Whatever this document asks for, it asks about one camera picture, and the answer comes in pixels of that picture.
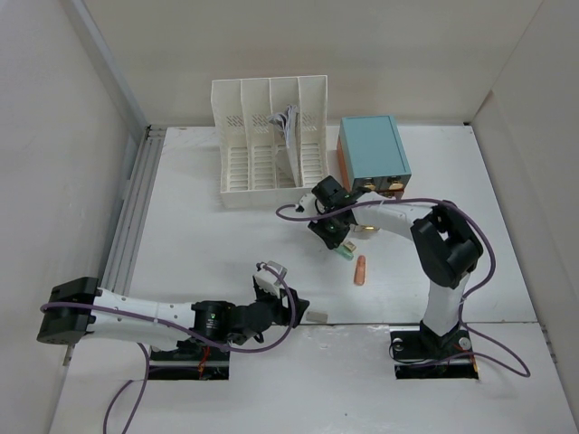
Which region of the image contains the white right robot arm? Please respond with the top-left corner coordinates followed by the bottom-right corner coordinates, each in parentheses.
top-left (298, 176), bottom-right (483, 356)

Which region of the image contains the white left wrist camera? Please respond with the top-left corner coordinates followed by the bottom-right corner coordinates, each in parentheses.
top-left (253, 261), bottom-right (288, 298)

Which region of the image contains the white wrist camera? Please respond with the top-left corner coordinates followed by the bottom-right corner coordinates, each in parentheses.
top-left (296, 193), bottom-right (318, 216)
top-left (253, 261), bottom-right (288, 298)

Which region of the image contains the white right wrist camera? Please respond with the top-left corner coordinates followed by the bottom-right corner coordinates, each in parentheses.
top-left (296, 193), bottom-right (318, 216)

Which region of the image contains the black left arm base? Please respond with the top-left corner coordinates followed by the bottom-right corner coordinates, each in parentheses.
top-left (148, 341), bottom-right (230, 381)

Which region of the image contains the white instruction booklet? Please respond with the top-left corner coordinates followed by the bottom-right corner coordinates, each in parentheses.
top-left (267, 105), bottom-right (301, 187)

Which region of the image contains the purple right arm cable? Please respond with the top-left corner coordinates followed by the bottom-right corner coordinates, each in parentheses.
top-left (275, 196), bottom-right (531, 379)

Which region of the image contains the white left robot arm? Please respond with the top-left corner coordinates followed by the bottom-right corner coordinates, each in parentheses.
top-left (36, 277), bottom-right (309, 359)

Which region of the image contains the white plastic file organizer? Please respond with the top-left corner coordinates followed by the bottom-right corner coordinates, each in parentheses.
top-left (211, 75), bottom-right (328, 209)

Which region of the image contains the green translucent case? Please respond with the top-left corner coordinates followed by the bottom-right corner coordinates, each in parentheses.
top-left (336, 246), bottom-right (354, 261)

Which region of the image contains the teal orange drawer box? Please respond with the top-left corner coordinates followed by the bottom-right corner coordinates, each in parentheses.
top-left (337, 115), bottom-right (412, 199)

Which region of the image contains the orange translucent case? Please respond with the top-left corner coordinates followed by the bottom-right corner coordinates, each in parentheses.
top-left (354, 255), bottom-right (366, 286)

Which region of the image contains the aluminium rail frame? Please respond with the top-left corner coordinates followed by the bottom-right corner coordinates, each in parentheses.
top-left (98, 126), bottom-right (166, 295)

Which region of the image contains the grey rectangular eraser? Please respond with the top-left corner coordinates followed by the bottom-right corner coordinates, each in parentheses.
top-left (306, 311), bottom-right (328, 324)

